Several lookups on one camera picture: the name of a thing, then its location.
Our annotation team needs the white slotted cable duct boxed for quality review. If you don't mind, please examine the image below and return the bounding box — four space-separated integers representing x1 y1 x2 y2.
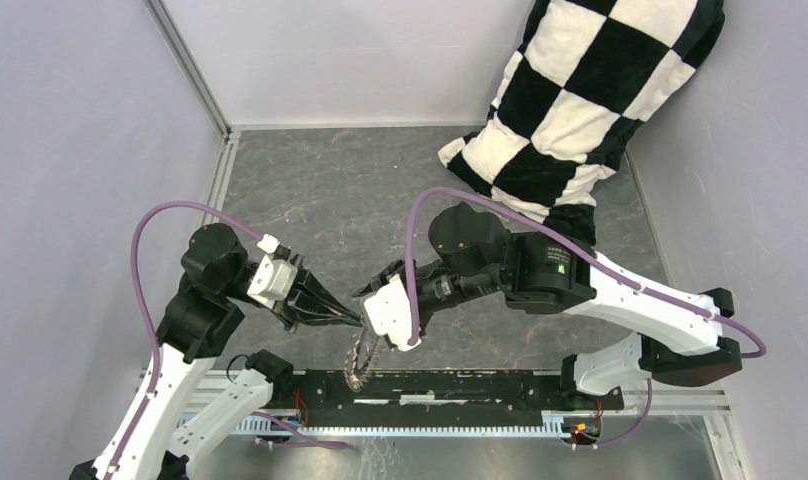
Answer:
232 416 570 440

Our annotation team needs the aluminium frame rail front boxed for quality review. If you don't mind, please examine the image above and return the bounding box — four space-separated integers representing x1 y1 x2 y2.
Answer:
130 369 733 417

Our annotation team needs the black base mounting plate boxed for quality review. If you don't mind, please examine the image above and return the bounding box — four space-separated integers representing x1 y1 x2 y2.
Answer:
264 370 625 427

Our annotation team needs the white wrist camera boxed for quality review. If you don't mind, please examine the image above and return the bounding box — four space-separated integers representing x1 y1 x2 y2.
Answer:
246 234 297 309
361 274 421 352

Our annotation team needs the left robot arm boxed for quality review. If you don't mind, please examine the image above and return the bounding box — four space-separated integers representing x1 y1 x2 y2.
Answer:
70 223 361 479

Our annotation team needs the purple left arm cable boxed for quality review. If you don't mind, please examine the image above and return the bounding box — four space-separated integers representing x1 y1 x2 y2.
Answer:
103 200 352 475

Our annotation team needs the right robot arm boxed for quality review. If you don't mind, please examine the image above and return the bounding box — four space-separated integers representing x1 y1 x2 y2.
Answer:
358 203 742 408

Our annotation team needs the metal disc with key rings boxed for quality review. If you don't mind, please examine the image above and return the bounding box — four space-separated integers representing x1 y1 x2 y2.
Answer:
344 327 380 393

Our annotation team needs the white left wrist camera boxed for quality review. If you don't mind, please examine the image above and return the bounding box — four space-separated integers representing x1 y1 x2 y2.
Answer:
246 234 297 309

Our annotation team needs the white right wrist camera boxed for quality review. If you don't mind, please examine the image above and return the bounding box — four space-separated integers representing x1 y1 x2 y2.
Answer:
361 274 421 352

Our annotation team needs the aluminium corner post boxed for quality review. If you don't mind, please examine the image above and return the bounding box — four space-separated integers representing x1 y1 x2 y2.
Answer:
144 0 232 138

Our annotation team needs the black and white checkered pillow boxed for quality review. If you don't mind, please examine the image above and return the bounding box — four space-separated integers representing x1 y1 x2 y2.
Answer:
438 0 725 244

